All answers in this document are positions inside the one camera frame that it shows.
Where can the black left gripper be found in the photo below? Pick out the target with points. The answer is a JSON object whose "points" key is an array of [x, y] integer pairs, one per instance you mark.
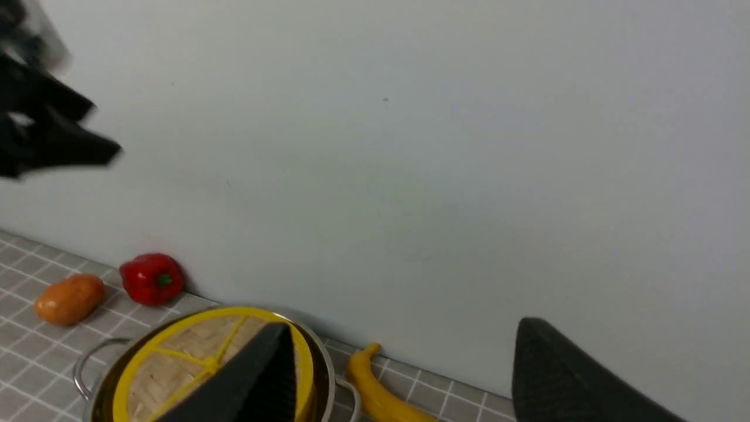
{"points": [[41, 116]]}

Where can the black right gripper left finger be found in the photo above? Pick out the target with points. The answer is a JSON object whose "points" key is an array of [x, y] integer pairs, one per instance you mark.
{"points": [[257, 384]]}

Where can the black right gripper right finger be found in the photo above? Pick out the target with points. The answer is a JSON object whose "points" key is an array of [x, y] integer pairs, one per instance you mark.
{"points": [[555, 380]]}

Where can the yellow woven bamboo lid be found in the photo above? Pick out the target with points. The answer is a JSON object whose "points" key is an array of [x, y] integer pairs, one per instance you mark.
{"points": [[172, 362]]}

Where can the stainless steel pot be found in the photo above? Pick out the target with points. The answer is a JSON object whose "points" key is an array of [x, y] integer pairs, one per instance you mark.
{"points": [[95, 369]]}

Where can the yellow banana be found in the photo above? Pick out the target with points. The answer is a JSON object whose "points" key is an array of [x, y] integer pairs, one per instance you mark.
{"points": [[378, 402]]}

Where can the red bell pepper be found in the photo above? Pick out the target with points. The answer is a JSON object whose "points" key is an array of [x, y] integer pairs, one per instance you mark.
{"points": [[152, 279]]}

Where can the brown potato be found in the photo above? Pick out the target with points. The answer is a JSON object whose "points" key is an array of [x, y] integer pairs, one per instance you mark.
{"points": [[70, 300]]}

